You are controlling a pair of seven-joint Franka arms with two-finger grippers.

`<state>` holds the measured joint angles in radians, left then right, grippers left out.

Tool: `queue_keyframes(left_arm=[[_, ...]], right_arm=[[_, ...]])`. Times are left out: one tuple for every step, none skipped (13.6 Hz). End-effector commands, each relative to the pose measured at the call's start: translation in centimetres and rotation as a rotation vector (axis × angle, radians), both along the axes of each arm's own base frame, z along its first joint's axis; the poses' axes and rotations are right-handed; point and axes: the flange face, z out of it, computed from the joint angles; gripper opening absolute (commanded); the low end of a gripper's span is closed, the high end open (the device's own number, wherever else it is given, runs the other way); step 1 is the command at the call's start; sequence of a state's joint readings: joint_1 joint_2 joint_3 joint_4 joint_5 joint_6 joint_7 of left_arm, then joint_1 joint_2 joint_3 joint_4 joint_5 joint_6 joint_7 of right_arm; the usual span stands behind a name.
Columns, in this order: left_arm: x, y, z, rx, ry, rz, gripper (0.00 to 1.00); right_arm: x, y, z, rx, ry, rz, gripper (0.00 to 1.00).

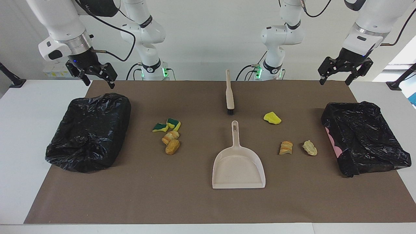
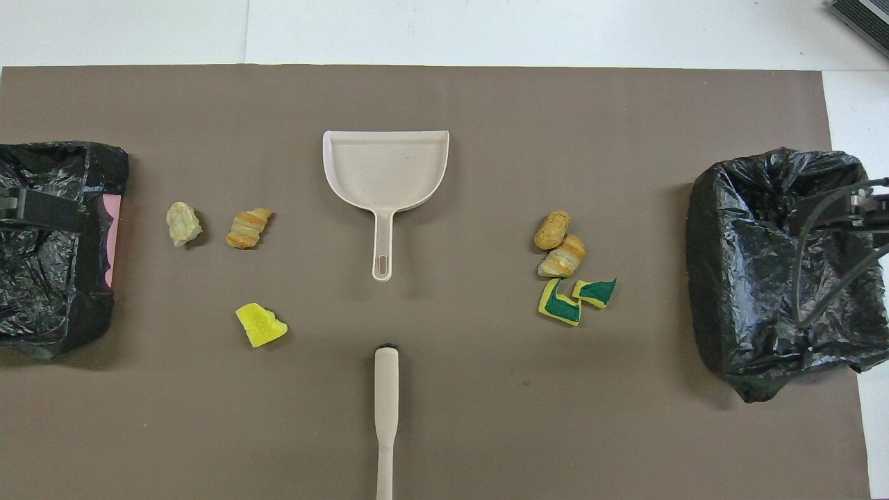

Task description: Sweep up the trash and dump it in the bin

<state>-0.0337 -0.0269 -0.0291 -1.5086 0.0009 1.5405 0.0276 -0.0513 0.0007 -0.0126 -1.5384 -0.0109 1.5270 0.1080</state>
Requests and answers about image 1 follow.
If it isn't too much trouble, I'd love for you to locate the yellow sponge piece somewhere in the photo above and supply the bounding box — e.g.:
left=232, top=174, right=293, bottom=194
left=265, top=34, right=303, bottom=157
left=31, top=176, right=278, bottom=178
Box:
left=264, top=111, right=282, bottom=125

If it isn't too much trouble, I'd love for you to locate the beige plastic dustpan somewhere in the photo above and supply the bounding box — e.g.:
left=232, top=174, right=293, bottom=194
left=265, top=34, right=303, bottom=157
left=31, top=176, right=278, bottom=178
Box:
left=212, top=121, right=266, bottom=189

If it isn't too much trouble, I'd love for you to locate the striped croissant piece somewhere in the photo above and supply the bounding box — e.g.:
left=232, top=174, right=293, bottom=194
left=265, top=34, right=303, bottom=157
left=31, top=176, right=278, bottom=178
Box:
left=279, top=141, right=293, bottom=155
left=162, top=131, right=180, bottom=145

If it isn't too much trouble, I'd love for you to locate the brown table mat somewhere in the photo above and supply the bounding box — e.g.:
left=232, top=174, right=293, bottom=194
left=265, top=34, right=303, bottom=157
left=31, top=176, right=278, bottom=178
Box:
left=23, top=80, right=416, bottom=224

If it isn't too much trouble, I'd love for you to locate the brown bread roll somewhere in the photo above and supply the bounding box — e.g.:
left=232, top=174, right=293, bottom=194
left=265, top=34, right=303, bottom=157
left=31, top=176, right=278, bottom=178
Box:
left=165, top=139, right=180, bottom=155

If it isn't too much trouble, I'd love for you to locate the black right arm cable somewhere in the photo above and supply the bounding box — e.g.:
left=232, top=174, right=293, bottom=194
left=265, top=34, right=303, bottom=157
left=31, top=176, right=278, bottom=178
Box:
left=74, top=0, right=136, bottom=62

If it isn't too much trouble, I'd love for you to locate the pale ridged dumpling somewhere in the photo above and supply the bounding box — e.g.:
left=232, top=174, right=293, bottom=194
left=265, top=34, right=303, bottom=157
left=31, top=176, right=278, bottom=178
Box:
left=302, top=140, right=318, bottom=156

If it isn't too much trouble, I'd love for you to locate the black camera stand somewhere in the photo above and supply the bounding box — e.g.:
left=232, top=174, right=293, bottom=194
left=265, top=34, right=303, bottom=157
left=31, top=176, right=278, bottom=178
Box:
left=386, top=63, right=416, bottom=91
left=0, top=62, right=27, bottom=88

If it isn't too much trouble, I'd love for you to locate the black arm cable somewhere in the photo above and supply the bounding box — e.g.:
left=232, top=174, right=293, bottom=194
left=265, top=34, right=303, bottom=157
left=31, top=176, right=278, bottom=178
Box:
left=74, top=0, right=136, bottom=62
left=301, top=0, right=416, bottom=46

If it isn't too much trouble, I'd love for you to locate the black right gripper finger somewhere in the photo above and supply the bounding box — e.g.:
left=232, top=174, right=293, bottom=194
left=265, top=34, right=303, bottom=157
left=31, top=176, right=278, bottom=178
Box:
left=99, top=63, right=117, bottom=89
left=66, top=60, right=91, bottom=86

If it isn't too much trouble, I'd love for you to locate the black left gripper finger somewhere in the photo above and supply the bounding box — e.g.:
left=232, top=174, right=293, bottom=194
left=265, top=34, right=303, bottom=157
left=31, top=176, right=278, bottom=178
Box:
left=318, top=57, right=340, bottom=85
left=345, top=59, right=373, bottom=86

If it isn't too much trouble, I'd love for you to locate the black base cable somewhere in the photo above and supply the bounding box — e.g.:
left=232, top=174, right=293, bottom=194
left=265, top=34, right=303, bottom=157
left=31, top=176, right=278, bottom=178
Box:
left=126, top=63, right=143, bottom=81
left=236, top=63, right=260, bottom=81

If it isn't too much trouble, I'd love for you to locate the pink bin with black bag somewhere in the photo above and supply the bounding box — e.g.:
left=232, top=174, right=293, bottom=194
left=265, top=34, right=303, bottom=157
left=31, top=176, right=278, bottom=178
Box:
left=321, top=101, right=412, bottom=177

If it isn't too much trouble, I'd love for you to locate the white power strip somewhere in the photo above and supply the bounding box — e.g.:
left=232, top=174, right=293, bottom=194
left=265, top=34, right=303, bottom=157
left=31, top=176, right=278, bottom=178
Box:
left=43, top=62, right=71, bottom=78

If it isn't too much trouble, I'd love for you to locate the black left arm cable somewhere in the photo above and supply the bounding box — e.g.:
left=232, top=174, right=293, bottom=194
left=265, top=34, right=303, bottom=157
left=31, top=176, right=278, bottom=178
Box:
left=301, top=0, right=416, bottom=46

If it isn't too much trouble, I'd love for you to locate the beige hand brush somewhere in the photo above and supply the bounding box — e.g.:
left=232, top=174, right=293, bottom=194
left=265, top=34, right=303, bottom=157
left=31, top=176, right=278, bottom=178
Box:
left=225, top=70, right=235, bottom=115

